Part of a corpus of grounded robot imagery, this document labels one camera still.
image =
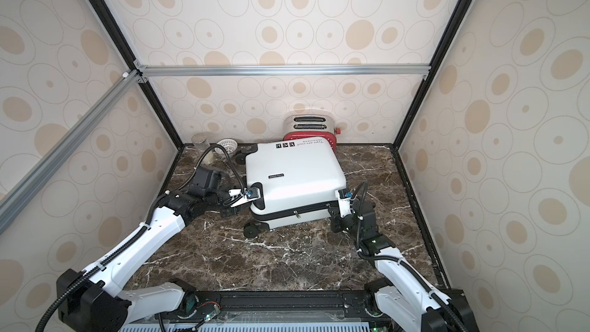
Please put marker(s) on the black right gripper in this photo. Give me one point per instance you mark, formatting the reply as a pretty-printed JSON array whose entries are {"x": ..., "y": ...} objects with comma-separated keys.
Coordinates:
[{"x": 341, "y": 221}]

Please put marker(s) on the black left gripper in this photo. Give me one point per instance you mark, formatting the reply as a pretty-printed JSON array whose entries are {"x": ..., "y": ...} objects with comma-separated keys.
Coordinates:
[{"x": 229, "y": 210}]

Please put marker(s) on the white hard shell suitcase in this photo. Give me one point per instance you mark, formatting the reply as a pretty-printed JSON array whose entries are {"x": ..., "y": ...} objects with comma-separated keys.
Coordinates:
[{"x": 297, "y": 179}]

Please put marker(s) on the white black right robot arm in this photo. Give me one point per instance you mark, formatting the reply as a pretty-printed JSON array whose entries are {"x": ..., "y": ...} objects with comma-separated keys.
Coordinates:
[{"x": 404, "y": 295}]

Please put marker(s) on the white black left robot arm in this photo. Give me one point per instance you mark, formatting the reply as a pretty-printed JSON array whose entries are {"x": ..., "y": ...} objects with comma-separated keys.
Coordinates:
[{"x": 92, "y": 299}]

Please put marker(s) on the clear glass jar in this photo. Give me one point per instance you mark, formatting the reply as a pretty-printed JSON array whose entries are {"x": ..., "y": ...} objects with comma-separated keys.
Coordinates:
[{"x": 201, "y": 143}]

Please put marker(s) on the white perforated strainer bowl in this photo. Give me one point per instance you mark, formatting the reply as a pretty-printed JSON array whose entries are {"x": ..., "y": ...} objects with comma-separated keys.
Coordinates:
[{"x": 229, "y": 145}]

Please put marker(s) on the red polka dot toaster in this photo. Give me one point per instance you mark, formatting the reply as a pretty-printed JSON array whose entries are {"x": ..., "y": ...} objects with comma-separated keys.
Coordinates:
[{"x": 306, "y": 126}]

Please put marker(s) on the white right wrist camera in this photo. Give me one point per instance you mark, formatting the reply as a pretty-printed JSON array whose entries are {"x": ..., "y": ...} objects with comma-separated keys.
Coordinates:
[{"x": 344, "y": 202}]

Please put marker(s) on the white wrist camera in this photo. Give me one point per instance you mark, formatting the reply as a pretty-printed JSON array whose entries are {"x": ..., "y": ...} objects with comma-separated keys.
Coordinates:
[
  {"x": 238, "y": 197},
  {"x": 344, "y": 202}
]

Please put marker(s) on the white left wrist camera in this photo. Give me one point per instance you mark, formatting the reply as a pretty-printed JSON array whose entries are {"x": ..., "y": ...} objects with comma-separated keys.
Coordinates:
[{"x": 238, "y": 197}]

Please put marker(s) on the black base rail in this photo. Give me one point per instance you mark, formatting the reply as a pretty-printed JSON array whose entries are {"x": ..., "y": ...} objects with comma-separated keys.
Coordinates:
[{"x": 346, "y": 304}]

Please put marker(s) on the aluminium rail back wall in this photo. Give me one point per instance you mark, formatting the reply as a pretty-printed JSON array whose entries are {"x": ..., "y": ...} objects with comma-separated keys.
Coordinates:
[{"x": 277, "y": 70}]

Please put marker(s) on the aluminium rail wall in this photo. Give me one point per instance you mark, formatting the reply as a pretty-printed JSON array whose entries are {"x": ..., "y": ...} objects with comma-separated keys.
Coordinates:
[
  {"x": 277, "y": 70},
  {"x": 20, "y": 196}
]

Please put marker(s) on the aluminium rail left wall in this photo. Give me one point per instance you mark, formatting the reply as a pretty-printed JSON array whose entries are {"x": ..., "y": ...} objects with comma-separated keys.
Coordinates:
[{"x": 20, "y": 196}]

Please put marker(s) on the black left corner post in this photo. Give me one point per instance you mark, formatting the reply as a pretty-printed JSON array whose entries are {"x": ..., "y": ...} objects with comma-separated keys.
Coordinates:
[{"x": 114, "y": 31}]

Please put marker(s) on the black corner frame post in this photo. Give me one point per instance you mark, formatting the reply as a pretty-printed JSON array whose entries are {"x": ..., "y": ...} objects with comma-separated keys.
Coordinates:
[{"x": 448, "y": 35}]

